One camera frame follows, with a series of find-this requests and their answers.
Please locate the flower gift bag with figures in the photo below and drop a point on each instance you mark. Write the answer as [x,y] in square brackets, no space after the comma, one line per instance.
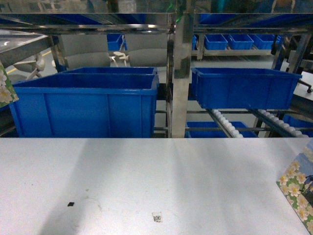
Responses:
[7,92]

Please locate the QR code sticker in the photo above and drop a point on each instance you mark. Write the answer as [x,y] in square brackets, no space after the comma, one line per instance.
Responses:
[157,216]

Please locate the blue crate lower shelf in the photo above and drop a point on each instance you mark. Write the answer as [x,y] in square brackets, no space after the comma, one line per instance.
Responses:
[80,105]

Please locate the blue crate right shelf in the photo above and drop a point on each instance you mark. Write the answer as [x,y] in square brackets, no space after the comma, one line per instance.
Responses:
[243,88]

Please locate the flower gift bag right edge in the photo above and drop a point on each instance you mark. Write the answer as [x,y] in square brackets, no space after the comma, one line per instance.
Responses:
[297,186]

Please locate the blue crate shelf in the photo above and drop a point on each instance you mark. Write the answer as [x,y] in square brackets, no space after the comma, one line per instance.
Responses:
[243,88]
[80,105]

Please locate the white roller conveyor track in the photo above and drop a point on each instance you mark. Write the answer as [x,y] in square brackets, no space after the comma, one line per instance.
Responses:
[224,124]

